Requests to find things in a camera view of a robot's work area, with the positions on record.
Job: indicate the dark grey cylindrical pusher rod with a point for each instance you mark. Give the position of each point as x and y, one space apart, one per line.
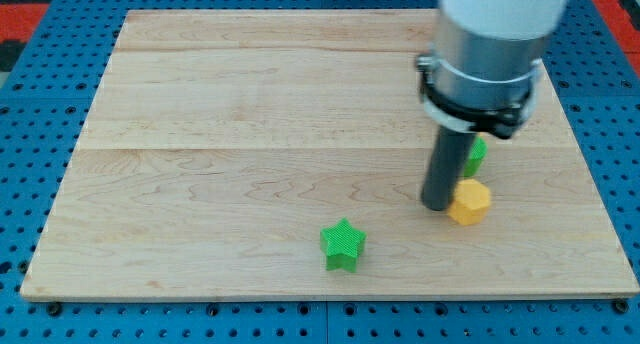
447 161

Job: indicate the light wooden board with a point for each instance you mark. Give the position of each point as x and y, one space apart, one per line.
219 143

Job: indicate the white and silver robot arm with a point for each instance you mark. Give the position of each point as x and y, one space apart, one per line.
480 72

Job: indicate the green star block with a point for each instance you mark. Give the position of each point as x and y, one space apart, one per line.
342 245

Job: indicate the yellow hexagon block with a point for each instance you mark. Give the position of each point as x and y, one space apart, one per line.
471 202

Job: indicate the green circle block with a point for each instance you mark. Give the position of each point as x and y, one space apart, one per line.
476 157

